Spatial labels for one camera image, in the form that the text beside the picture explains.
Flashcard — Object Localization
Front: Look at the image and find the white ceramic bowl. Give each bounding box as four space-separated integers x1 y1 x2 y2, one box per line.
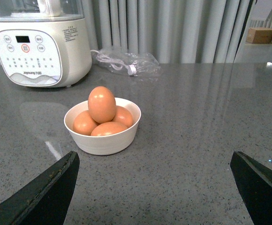
64 97 141 156

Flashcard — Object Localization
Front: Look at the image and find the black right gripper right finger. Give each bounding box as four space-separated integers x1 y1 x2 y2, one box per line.
230 151 272 225

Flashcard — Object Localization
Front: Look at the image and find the brown egg back in bowl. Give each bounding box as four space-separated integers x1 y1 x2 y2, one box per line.
112 105 134 128

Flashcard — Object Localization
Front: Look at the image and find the brown egg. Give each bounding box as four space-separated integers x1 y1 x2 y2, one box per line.
91 121 128 136
73 110 99 136
112 105 134 128
88 86 116 124

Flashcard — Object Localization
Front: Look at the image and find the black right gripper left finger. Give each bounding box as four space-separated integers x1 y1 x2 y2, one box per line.
0 151 80 225

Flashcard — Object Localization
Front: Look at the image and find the brown cardboard box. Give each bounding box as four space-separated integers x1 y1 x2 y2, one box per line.
246 27 272 44

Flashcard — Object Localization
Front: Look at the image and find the white Joyoung blender machine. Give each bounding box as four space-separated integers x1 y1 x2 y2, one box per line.
0 0 92 88

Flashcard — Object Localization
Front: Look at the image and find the grey pleated curtain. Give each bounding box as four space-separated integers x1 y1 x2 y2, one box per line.
0 0 254 64

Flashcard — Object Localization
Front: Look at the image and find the brown egg front in bowl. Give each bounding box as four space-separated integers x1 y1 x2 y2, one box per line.
91 121 128 136

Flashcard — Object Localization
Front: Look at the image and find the clear bag with white cable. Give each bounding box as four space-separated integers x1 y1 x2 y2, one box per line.
91 47 161 77

